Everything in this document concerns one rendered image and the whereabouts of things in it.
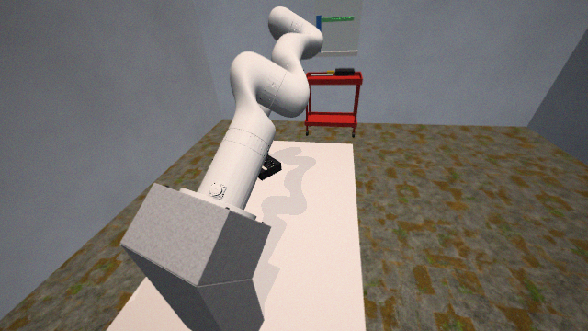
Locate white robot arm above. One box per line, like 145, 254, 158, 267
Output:
179, 6, 323, 220

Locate black lighting desk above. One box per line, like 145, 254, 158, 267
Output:
258, 155, 282, 180

